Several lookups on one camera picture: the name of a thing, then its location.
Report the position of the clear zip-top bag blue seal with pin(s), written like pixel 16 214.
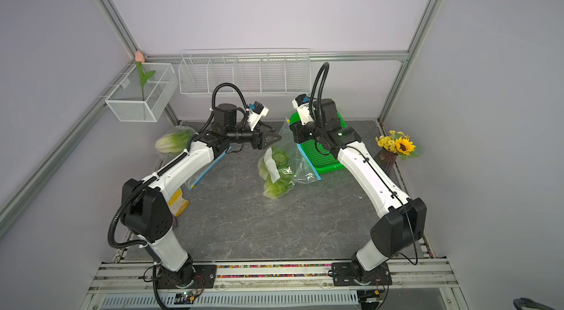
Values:
pixel 304 173

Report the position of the yellow toy hand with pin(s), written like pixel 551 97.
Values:
pixel 177 203

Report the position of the yellow sunflower bouquet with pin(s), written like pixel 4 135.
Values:
pixel 400 144

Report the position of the white wire wall shelf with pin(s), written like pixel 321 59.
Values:
pixel 253 71

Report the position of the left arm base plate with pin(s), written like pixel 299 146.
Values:
pixel 196 276

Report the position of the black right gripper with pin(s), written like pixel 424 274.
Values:
pixel 298 129

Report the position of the dark glass vase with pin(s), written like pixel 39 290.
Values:
pixel 386 160

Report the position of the white mesh wall basket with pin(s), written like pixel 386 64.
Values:
pixel 125 100

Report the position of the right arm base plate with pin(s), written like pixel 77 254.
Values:
pixel 349 274

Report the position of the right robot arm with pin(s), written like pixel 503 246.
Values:
pixel 401 219

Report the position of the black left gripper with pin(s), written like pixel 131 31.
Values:
pixel 258 142

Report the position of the chinese cabbage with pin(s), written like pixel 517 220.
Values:
pixel 275 163
pixel 174 142
pixel 275 190

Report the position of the green plastic basket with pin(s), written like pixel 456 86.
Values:
pixel 321 160

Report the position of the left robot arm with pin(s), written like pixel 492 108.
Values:
pixel 144 217

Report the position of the artificial pink tulip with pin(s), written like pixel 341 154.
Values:
pixel 143 76

